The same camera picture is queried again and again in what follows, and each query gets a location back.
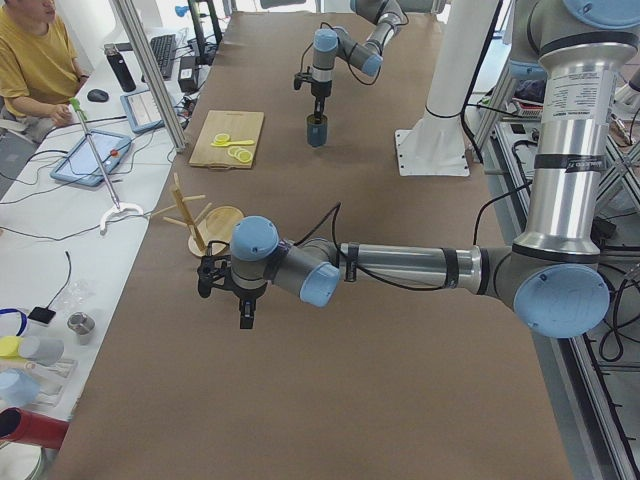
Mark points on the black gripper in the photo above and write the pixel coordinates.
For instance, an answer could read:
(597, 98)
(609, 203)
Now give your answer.
(319, 90)
(245, 295)

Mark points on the dark blue ribbed mug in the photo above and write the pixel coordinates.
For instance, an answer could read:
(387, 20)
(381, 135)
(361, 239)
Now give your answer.
(317, 130)

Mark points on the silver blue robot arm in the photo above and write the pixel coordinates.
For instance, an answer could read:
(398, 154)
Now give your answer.
(334, 42)
(548, 276)

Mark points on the wooden cup storage rack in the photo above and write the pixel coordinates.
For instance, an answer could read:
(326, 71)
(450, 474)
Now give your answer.
(210, 230)

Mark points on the small steel cup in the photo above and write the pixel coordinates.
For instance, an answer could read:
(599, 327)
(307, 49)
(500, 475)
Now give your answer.
(83, 326)

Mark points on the grey plastic cup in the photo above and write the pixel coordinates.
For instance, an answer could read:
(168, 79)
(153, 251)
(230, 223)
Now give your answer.
(42, 350)

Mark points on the yellow plastic cup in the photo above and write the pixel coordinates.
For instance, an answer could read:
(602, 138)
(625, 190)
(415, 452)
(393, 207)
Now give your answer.
(9, 346)

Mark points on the yellow lemon slices group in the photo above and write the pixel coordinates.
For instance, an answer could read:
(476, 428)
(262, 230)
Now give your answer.
(240, 153)

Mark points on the bamboo cutting board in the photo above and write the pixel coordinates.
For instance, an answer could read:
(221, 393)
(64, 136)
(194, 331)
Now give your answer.
(244, 128)

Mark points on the black power adapter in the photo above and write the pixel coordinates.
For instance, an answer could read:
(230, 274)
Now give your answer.
(188, 74)

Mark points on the metal reacher grabber stick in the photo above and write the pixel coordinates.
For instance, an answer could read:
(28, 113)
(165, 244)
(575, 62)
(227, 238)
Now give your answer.
(118, 207)

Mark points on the black keyboard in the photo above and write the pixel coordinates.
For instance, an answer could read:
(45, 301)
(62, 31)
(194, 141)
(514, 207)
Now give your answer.
(164, 48)

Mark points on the blue teach pendant far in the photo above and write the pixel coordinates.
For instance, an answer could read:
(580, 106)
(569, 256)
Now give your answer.
(141, 111)

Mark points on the blue teach pendant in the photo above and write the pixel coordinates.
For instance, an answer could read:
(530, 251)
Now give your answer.
(79, 166)
(141, 111)

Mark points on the black water bottle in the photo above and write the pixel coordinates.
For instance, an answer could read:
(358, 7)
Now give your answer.
(119, 68)

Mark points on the black square pad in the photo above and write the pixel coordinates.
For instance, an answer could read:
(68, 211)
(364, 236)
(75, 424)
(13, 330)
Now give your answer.
(41, 315)

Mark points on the blue teach pendant near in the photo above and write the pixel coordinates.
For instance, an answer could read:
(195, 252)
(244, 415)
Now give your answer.
(79, 166)

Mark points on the black computer mouse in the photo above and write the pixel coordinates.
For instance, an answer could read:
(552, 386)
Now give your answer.
(97, 95)

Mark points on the red cylinder bottle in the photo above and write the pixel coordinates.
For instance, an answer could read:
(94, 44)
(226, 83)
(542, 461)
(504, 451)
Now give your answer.
(26, 427)

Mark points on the person in yellow shirt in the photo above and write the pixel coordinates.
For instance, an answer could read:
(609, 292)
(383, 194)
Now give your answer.
(40, 72)

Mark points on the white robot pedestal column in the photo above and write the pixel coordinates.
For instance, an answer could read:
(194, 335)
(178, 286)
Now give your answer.
(435, 145)

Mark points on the aluminium frame post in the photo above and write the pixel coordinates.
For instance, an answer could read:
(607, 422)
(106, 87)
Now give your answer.
(134, 29)

